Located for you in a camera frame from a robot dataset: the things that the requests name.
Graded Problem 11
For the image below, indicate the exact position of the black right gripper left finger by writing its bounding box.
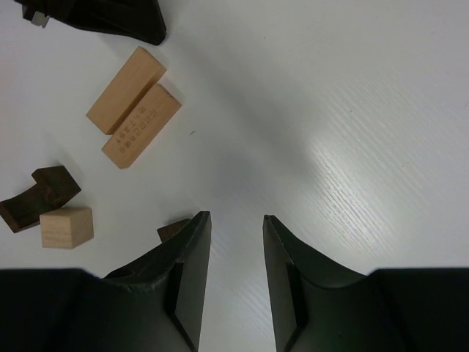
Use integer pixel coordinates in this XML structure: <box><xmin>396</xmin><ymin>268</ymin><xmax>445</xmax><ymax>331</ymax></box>
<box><xmin>104</xmin><ymin>211</ymin><xmax>212</xmax><ymax>351</ymax></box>

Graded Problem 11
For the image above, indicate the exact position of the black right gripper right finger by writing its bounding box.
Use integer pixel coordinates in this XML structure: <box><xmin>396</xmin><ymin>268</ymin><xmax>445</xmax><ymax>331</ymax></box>
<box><xmin>263</xmin><ymin>216</ymin><xmax>381</xmax><ymax>351</ymax></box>

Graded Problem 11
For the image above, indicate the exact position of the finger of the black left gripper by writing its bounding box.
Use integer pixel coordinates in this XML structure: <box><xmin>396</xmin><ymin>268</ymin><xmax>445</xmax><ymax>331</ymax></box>
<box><xmin>17</xmin><ymin>0</ymin><xmax>167</xmax><ymax>45</ymax></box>

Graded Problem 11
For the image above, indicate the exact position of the plain long light wood block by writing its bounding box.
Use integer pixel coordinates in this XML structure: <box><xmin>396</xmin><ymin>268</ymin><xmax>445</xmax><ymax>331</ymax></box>
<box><xmin>86</xmin><ymin>47</ymin><xmax>166</xmax><ymax>135</ymax></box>

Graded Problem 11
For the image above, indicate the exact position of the engraved long light wood block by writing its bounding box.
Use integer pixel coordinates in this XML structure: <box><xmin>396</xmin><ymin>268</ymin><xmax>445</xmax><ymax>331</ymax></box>
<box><xmin>102</xmin><ymin>84</ymin><xmax>181</xmax><ymax>169</ymax></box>

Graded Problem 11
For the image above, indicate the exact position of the dark wood arch block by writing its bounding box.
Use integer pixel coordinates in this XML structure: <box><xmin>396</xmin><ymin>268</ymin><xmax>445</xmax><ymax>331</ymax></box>
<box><xmin>1</xmin><ymin>166</ymin><xmax>81</xmax><ymax>233</ymax></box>

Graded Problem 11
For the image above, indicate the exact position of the dark wood cube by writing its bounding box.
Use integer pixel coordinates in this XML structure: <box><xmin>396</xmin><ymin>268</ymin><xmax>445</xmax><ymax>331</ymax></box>
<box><xmin>157</xmin><ymin>219</ymin><xmax>190</xmax><ymax>243</ymax></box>

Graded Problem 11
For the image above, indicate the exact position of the light wood cube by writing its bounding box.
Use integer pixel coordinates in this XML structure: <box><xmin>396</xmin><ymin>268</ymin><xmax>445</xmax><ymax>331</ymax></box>
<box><xmin>40</xmin><ymin>207</ymin><xmax>94</xmax><ymax>249</ymax></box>

